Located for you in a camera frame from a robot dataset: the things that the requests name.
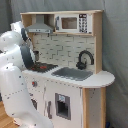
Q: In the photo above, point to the toy ice dispenser panel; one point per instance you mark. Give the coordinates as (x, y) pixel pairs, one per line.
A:
(62, 105)

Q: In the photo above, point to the black toy stovetop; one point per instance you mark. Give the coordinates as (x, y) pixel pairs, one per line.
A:
(42, 67)

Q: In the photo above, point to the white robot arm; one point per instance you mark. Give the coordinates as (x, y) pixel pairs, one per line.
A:
(16, 54)

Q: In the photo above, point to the toy microwave oven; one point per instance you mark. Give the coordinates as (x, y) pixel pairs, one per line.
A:
(73, 23)

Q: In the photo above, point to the grey toy sink basin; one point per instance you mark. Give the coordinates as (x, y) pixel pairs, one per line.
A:
(73, 74)

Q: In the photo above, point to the black toy faucet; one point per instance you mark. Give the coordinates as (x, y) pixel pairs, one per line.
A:
(82, 63)

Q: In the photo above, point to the red oven knob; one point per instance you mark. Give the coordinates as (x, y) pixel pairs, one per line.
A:
(34, 83)

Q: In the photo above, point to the grey toy range hood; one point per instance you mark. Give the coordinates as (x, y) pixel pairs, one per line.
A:
(41, 23)

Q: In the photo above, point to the grey backdrop curtain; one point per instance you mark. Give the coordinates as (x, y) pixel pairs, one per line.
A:
(115, 42)

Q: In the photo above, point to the wooden toy kitchen unit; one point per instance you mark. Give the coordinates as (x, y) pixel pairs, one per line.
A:
(87, 97)

